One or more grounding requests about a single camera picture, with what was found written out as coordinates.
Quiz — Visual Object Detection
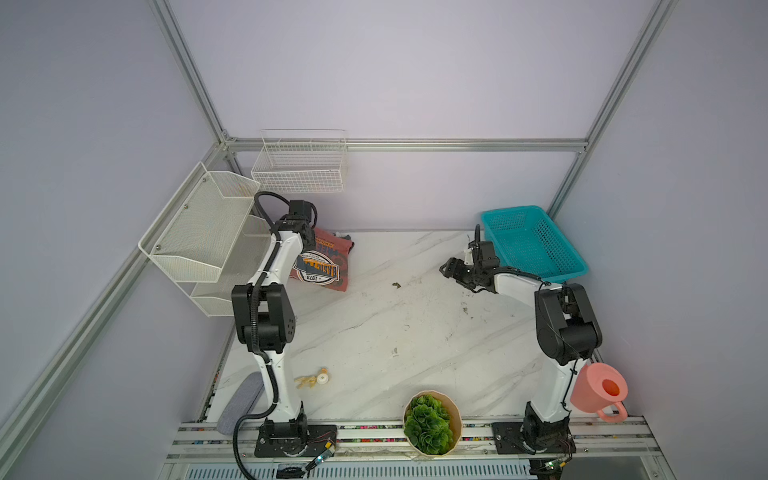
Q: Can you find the teal plastic basket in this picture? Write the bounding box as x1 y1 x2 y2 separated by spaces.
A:
481 206 589 283

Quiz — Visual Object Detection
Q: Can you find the pink watering can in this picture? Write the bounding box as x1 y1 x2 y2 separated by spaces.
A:
570 363 628 423

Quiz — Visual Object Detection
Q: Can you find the small yellow white toy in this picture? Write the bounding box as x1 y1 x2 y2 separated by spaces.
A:
295 368 330 389

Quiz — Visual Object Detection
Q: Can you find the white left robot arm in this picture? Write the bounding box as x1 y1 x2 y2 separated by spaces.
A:
231 191 317 479

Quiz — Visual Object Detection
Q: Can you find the aluminium front rail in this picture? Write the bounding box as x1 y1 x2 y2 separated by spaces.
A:
165 416 662 463

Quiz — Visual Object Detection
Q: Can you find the green plant in pot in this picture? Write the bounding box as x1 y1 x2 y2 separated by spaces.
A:
403 391 463 457

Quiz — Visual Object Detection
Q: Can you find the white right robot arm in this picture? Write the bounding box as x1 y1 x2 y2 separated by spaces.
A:
439 227 602 455

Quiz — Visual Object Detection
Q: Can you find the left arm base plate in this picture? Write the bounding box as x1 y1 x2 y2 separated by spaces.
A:
254 419 338 458

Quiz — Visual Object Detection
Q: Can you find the grey oval pad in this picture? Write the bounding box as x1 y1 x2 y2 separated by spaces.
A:
216 372 264 436

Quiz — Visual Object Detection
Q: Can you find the white wire wall basket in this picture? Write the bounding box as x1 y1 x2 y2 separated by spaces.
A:
251 129 348 194

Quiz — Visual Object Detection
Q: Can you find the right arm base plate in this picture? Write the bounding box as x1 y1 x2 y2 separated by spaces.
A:
491 418 576 455

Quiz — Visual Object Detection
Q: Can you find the white mesh lower shelf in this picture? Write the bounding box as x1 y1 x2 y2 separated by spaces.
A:
190 216 271 317

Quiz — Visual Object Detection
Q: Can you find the dark red tank top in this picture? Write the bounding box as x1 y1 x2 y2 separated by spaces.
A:
290 228 354 292

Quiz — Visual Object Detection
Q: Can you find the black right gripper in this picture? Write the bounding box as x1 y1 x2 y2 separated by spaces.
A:
430 257 476 285

